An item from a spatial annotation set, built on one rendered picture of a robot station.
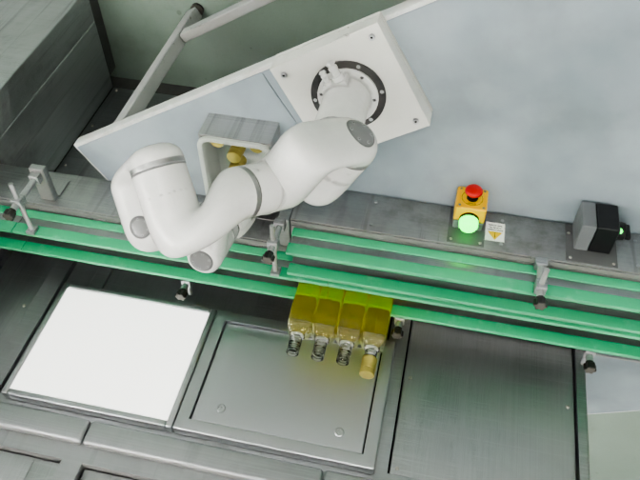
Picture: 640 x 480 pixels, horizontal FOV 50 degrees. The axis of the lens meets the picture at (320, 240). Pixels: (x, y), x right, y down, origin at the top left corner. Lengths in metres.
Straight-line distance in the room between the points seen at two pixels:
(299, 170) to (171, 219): 0.21
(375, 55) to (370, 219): 0.42
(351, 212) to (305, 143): 0.60
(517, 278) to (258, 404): 0.66
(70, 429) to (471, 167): 1.09
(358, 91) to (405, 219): 0.39
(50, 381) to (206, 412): 0.39
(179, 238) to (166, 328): 0.81
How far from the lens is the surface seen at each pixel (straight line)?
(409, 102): 1.43
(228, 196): 1.02
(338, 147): 1.09
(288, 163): 1.06
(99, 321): 1.87
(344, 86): 1.38
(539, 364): 1.83
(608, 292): 1.63
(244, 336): 1.76
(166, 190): 1.03
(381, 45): 1.37
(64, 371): 1.81
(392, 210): 1.65
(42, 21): 2.33
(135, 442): 1.67
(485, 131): 1.53
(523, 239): 1.64
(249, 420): 1.65
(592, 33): 1.41
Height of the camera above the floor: 1.95
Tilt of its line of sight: 40 degrees down
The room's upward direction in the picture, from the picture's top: 164 degrees counter-clockwise
